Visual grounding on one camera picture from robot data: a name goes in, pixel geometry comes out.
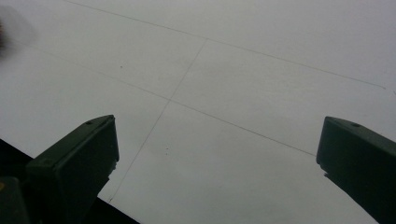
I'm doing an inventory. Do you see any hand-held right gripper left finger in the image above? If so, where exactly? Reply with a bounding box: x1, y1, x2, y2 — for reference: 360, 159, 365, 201
26, 114, 120, 224

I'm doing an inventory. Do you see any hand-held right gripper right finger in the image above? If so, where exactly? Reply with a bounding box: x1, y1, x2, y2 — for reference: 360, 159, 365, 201
316, 116, 396, 224

